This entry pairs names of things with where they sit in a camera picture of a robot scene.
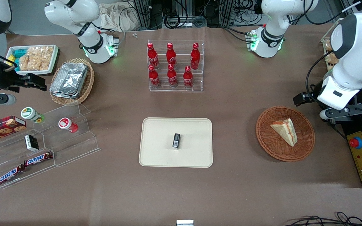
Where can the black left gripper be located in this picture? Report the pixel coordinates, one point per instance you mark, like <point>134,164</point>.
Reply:
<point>312,95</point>

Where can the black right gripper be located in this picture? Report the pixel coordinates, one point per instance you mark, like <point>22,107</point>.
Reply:
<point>7,80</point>

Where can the triangle sandwich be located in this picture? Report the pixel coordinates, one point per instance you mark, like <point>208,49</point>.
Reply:
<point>286,130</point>

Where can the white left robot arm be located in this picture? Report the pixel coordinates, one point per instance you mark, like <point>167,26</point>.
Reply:
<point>353,53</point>

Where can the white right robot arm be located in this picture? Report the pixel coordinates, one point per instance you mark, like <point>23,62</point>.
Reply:
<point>74,17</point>

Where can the light oval wicker basket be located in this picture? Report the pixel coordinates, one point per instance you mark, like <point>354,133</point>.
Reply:
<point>88,84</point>

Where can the brown round wicker basket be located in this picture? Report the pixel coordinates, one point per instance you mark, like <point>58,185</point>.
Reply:
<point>281,150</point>

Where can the beige plastic tray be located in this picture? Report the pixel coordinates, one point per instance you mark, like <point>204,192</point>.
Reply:
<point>159,144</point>

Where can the bagged rice crackers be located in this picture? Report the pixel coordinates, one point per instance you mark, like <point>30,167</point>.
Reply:
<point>35,58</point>

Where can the white rectangular snack bin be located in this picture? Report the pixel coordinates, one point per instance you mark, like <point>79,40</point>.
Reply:
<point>52,59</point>

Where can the green sunflower lid cup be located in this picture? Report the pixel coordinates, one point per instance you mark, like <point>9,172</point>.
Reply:
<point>30,114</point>

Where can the stack of foil trays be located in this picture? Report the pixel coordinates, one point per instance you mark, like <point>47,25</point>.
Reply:
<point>69,80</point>

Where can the teal snack packet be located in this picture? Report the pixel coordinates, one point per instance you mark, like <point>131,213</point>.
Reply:
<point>19,52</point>

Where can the red lid cup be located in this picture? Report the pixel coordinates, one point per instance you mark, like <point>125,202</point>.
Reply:
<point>67,124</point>

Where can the clear box with snacks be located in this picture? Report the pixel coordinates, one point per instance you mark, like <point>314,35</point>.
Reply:
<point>328,51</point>

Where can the red cookie box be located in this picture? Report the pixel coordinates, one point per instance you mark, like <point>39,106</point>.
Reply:
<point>2,128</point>

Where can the small black white box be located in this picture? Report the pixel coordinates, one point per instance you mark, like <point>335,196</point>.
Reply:
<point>31,142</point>

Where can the clear acrylic stepped shelf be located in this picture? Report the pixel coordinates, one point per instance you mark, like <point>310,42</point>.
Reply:
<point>74,147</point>

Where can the Snickers chocolate bar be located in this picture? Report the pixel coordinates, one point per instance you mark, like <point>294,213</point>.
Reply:
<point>10,175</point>
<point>38,158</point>

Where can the beige cloth bag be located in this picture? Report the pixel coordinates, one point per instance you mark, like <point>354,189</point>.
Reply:
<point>118,17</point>

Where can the red cola bottle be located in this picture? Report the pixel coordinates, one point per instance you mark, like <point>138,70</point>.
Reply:
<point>154,78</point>
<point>171,56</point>
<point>188,78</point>
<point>195,57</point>
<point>153,56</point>
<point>172,77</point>

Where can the clear acrylic bottle rack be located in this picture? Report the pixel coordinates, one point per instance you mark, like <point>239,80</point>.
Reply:
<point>181,78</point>

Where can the black tissue pack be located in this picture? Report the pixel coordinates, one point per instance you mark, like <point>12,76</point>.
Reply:
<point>176,141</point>

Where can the silver device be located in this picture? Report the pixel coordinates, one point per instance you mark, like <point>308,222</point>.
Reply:
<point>184,223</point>

